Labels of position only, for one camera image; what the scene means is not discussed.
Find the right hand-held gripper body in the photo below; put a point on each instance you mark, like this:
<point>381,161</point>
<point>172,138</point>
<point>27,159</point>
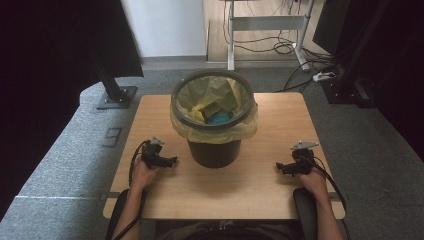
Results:
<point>303,160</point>

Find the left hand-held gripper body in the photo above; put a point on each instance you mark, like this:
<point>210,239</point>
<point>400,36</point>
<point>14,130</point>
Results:
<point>151,153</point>

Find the yellow trash bag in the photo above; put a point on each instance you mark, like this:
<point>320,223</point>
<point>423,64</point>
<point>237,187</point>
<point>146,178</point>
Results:
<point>213,135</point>

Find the person's left hand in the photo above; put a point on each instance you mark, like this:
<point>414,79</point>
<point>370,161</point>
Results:
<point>143,176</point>

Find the person's right hand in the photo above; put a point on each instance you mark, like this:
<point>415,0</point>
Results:
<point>315,185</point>

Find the grey floor socket plate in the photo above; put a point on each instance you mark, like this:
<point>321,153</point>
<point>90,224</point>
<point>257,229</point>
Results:
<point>112,137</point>

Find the black right chair armrest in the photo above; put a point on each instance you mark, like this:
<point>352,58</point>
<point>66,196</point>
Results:
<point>306,210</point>

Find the black chair armrest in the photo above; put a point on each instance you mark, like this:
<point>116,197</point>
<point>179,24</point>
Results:
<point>306,210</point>
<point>115,213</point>

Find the blue crumpled ball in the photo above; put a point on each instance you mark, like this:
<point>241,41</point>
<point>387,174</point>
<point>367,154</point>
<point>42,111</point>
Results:
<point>220,118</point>

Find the black left chair armrest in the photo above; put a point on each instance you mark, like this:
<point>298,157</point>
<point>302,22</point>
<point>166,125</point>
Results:
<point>115,213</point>

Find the person's dark clothing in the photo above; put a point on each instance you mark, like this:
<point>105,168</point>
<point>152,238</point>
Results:
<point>200,230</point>

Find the black stand with dark base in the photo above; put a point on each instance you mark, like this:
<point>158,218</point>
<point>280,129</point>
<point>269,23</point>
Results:
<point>346,90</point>

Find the white power strip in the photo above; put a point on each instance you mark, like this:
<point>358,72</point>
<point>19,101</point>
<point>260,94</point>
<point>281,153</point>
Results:
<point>322,76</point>

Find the black curtain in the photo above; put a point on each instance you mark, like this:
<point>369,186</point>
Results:
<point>50,66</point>

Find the dark monitor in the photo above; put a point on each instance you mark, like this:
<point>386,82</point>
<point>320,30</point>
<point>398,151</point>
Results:
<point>330,26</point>

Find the black stand with base plate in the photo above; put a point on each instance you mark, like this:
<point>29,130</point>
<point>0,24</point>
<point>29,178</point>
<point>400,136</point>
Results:
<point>115,95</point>

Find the white desk frame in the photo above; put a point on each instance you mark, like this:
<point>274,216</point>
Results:
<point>266,23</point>

